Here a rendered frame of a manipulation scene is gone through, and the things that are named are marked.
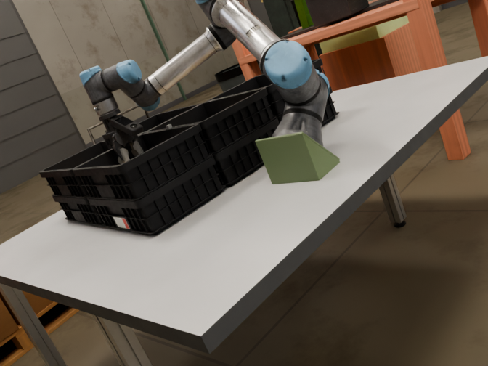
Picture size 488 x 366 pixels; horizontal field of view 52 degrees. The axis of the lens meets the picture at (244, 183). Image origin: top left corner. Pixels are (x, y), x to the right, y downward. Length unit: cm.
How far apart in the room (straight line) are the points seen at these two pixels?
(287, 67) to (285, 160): 25
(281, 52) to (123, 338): 89
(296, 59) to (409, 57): 313
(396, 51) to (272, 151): 297
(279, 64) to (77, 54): 1071
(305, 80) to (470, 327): 99
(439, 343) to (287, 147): 84
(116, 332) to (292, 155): 68
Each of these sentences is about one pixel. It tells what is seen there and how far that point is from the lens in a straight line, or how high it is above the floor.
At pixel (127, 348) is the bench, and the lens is 149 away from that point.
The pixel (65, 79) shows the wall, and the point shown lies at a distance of 1167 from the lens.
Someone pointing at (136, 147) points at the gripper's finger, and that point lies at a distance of 175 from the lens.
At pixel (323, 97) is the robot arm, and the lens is 145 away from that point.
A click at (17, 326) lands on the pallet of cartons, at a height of 16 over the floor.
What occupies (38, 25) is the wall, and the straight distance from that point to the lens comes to 1178.
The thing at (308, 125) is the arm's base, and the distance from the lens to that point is 138.
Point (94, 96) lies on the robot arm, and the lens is 171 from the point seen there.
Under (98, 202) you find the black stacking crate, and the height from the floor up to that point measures 81.
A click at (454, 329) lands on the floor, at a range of 184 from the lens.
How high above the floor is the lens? 114
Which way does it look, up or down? 16 degrees down
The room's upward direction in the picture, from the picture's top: 23 degrees counter-clockwise
